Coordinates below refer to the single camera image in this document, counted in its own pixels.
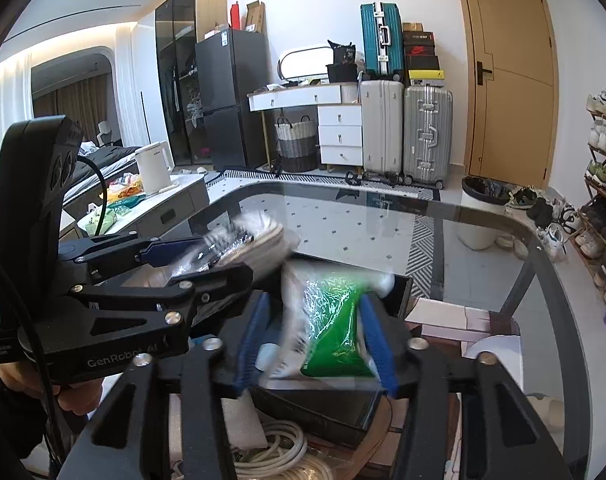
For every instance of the teal hard suitcase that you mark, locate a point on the teal hard suitcase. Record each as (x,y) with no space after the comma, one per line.
(383,40)

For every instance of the wooden door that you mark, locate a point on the wooden door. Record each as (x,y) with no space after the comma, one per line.
(513,90)

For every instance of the dark wardrobe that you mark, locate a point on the dark wardrobe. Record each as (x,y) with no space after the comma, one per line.
(179,25)

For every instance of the grey side cabinet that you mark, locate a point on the grey side cabinet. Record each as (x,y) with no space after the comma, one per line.
(163,214)

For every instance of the green white snack packet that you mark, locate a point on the green white snack packet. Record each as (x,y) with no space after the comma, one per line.
(322,336)

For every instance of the silver aluminium suitcase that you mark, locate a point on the silver aluminium suitcase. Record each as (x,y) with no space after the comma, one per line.
(428,131)

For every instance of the wooden shoe rack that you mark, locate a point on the wooden shoe rack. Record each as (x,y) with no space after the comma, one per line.
(590,241)

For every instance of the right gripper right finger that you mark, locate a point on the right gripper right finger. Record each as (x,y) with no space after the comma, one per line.
(502,437)

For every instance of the woven laundry basket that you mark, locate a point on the woven laundry basket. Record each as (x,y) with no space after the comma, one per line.
(297,144)

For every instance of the white trash bin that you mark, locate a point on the white trash bin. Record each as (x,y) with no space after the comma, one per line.
(481,200)

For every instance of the oval mirror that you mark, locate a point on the oval mirror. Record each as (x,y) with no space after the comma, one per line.
(310,63)

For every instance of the bagged white adidas shoelaces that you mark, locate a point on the bagged white adidas shoelaces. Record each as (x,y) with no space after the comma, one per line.
(254,238)

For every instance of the white hard suitcase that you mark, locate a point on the white hard suitcase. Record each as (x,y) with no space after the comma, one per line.
(382,125)

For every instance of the person's left hand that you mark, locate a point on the person's left hand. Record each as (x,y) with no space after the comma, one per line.
(80,399)

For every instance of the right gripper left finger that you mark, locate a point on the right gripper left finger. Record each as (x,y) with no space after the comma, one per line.
(128,437)

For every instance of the black cardboard box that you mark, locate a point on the black cardboard box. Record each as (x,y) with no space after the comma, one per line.
(340,409)

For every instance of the stacked shoe boxes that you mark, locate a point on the stacked shoe boxes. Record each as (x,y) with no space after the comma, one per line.
(421,63)

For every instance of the white electric kettle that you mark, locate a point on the white electric kettle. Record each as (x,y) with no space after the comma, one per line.
(155,164)

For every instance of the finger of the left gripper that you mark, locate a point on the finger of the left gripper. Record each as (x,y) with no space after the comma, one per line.
(123,251)
(132,301)

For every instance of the black cat bag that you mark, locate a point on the black cat bag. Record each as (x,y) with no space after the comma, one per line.
(343,67)

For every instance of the black refrigerator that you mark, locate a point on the black refrigerator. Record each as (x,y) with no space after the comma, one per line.
(231,65)

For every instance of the white dresser desk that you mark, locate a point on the white dresser desk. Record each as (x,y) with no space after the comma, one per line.
(338,114)

